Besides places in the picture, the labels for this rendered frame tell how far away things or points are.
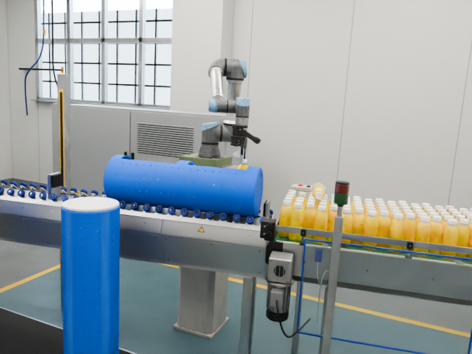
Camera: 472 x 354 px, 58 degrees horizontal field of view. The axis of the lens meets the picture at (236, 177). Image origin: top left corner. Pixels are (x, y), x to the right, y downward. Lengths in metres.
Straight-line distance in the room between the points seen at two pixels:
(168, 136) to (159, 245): 1.91
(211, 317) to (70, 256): 1.16
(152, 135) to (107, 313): 2.34
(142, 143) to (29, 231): 1.82
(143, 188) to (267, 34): 3.20
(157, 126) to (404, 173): 2.61
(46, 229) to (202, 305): 1.11
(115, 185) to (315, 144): 2.96
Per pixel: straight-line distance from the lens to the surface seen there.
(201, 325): 3.08
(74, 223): 2.21
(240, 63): 2.78
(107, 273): 2.30
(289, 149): 5.07
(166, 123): 4.25
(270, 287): 2.15
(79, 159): 4.99
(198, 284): 2.97
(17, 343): 2.92
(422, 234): 2.24
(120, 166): 2.52
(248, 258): 2.38
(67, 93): 3.17
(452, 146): 4.85
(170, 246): 2.49
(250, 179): 2.27
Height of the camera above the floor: 1.59
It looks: 10 degrees down
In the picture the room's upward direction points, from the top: 3 degrees clockwise
